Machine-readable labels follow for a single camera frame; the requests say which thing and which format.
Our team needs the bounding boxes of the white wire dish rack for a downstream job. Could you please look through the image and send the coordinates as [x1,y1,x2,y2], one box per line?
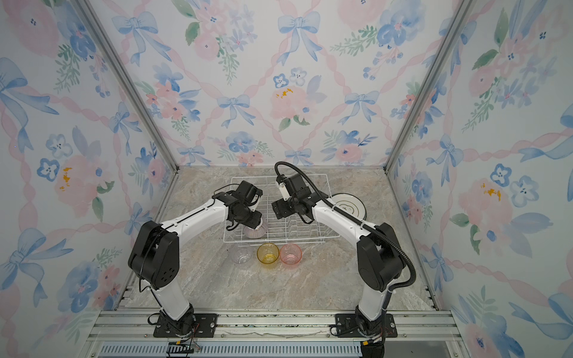
[222,174,341,246]

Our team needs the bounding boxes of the pink glass cup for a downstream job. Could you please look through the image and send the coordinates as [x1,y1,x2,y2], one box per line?
[279,243,303,266]

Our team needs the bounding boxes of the clear glass cup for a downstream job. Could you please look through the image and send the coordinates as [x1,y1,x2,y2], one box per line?
[229,245,253,265]

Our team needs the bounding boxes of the yellow glass cup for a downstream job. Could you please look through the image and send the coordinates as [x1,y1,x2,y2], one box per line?
[257,243,280,265]

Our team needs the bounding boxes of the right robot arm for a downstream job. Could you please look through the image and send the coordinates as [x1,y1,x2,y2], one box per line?
[272,174,407,339]

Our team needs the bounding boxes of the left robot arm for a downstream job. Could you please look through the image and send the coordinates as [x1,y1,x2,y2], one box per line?
[128,180,267,338]

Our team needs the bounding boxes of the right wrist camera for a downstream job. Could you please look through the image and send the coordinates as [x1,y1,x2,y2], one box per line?
[276,177,290,198]

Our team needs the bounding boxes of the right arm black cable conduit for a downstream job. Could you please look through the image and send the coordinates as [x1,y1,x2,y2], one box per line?
[274,161,417,296]

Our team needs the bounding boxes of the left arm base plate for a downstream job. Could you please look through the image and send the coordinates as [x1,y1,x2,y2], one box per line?
[151,312,218,339]

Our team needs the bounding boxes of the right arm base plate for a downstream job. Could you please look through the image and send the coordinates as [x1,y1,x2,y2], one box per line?
[330,313,398,340]

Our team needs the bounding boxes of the aluminium rail frame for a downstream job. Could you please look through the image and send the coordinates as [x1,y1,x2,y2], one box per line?
[79,309,469,357]

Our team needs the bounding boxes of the left aluminium corner post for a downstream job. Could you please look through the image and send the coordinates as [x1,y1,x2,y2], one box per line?
[71,0,179,173]

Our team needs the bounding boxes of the aluminium corner post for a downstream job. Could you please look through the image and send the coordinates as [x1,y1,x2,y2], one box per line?
[383,0,475,175]
[71,0,179,173]

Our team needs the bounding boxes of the right aluminium corner post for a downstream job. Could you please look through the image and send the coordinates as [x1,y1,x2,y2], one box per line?
[383,0,475,175]

